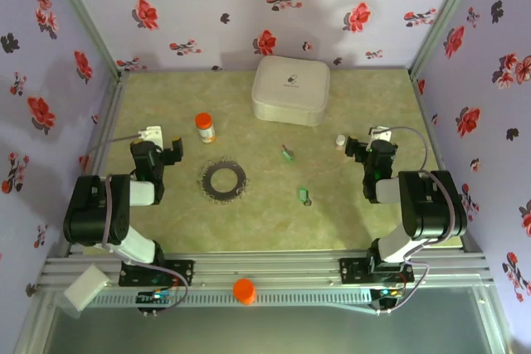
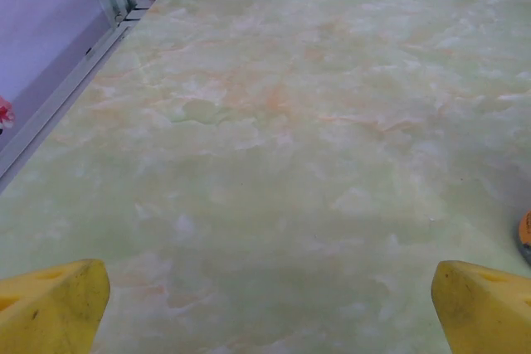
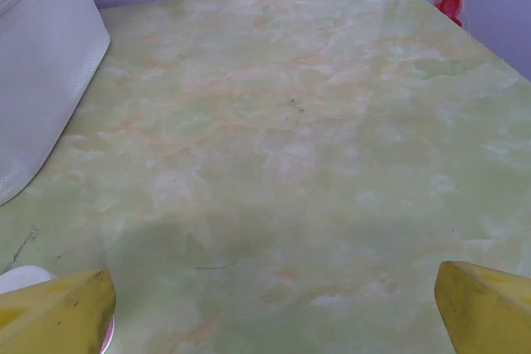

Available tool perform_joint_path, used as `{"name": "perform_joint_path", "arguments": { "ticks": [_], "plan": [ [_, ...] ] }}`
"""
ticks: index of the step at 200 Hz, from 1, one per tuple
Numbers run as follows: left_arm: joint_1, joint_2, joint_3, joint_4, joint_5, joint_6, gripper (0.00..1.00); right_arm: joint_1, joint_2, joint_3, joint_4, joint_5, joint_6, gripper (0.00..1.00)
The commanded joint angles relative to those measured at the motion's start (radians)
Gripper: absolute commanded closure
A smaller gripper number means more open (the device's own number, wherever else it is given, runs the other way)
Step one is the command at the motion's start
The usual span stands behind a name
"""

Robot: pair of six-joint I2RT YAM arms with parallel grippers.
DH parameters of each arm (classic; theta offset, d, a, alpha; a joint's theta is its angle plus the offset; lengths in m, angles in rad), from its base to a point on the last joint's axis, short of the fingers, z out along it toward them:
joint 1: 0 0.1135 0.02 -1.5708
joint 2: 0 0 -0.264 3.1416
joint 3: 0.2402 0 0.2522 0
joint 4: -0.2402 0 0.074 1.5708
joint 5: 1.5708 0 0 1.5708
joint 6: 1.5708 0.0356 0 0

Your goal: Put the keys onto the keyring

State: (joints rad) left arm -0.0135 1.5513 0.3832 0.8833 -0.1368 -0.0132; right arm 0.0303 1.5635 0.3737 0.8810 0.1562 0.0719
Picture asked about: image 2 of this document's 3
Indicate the orange capped pill bottle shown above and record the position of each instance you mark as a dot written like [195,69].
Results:
[526,234]

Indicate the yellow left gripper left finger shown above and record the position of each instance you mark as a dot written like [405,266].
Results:
[50,312]

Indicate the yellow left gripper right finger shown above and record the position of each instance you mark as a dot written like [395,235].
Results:
[485,316]

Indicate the aluminium table edge rail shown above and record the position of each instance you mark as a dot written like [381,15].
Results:
[62,101]

